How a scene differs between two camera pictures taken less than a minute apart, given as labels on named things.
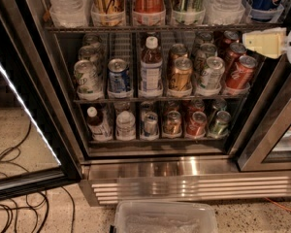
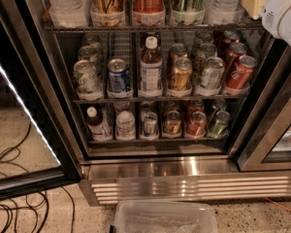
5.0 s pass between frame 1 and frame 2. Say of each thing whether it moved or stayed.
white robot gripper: moved
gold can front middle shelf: stayed
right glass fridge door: stayed
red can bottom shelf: stayed
